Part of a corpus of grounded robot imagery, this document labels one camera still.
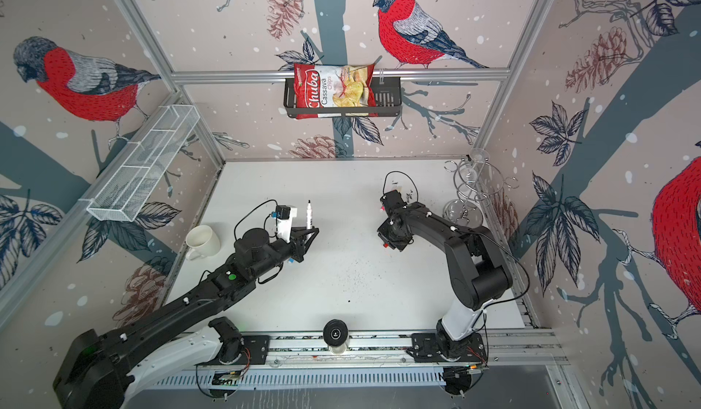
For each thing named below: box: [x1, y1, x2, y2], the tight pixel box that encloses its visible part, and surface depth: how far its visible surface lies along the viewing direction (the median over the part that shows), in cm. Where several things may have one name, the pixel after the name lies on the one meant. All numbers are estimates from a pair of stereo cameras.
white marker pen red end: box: [306, 199, 314, 231], surface depth 73 cm
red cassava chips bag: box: [293, 62, 379, 120], surface depth 90 cm
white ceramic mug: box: [185, 224, 221, 262], surface depth 90 cm
